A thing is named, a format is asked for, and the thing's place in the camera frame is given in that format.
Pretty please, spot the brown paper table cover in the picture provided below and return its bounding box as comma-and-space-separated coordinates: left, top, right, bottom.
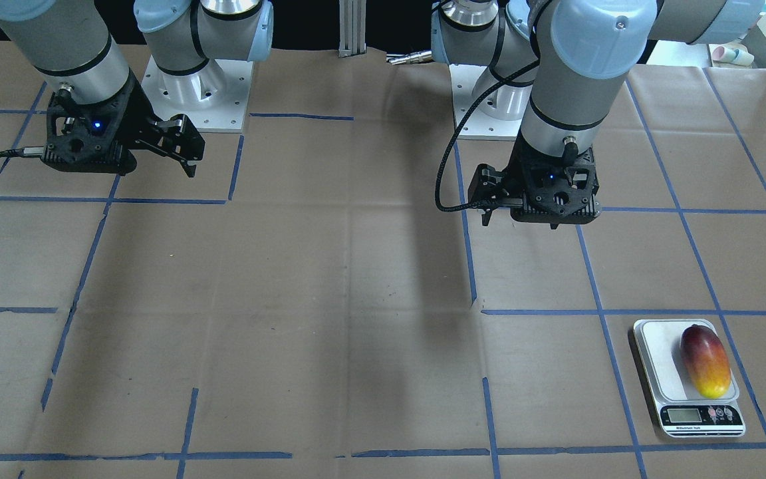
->
0, 51, 766, 478

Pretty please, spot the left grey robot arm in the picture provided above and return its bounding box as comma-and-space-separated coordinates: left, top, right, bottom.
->
431, 1, 764, 228

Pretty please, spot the metal cable connector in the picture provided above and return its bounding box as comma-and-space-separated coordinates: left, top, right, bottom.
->
386, 51, 434, 65

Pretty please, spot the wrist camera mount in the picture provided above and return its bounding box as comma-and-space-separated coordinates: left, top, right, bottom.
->
41, 86, 137, 176
513, 148, 602, 224

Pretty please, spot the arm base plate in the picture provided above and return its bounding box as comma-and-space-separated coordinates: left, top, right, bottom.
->
449, 65, 532, 140
141, 58, 256, 134

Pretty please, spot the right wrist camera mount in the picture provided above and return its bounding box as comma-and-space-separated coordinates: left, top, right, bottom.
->
41, 86, 137, 176

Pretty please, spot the silver digital kitchen scale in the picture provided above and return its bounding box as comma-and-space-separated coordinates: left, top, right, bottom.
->
633, 319, 747, 438

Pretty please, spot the red yellow mango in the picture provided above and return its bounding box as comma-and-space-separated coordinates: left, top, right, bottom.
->
679, 325, 732, 399

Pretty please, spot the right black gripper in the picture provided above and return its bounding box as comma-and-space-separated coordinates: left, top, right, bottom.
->
107, 71, 205, 178

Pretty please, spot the aluminium profile post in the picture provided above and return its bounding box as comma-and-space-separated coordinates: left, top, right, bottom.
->
338, 0, 367, 58

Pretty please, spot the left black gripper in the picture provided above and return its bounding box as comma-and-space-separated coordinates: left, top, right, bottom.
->
467, 133, 560, 231

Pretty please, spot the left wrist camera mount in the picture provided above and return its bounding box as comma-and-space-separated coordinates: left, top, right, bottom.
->
513, 148, 602, 224

